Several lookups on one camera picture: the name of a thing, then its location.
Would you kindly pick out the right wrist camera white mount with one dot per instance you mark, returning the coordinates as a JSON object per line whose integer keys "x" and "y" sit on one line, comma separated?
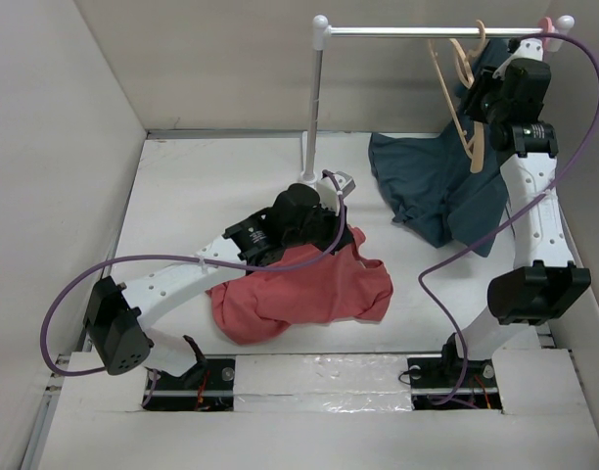
{"x": 531, "y": 49}

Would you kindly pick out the pink plastic hanger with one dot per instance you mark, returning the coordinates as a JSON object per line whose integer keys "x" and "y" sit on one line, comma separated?
{"x": 546, "y": 25}

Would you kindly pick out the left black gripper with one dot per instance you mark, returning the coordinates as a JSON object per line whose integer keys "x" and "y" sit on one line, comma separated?
{"x": 333, "y": 224}

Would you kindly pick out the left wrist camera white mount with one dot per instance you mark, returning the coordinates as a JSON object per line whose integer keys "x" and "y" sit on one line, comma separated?
{"x": 333, "y": 189}

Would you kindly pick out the beige wooden hanger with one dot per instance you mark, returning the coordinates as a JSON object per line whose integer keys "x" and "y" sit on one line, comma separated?
{"x": 473, "y": 142}

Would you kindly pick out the red t shirt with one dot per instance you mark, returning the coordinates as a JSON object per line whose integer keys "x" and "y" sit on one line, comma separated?
{"x": 263, "y": 305}

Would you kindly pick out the teal t shirt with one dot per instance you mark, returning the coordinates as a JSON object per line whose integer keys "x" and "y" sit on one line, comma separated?
{"x": 428, "y": 184}

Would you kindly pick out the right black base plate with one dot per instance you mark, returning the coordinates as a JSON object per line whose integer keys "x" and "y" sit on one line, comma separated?
{"x": 430, "y": 383}

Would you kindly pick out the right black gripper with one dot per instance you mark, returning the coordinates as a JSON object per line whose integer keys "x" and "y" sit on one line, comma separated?
{"x": 484, "y": 81}

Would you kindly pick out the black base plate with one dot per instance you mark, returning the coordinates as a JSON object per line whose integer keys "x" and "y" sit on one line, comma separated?
{"x": 430, "y": 383}
{"x": 212, "y": 393}

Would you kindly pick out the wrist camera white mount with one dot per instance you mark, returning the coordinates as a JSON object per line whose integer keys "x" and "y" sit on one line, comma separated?
{"x": 531, "y": 49}
{"x": 333, "y": 189}

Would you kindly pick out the white metal clothes rack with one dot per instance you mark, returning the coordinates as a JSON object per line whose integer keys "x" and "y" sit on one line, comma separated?
{"x": 322, "y": 31}

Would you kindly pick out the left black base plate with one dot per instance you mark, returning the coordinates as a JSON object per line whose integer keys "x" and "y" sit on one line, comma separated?
{"x": 212, "y": 393}

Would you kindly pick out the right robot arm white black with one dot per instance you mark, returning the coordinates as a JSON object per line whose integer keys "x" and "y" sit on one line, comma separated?
{"x": 545, "y": 280}

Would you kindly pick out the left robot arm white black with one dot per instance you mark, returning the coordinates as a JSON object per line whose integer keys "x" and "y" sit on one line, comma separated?
{"x": 120, "y": 317}

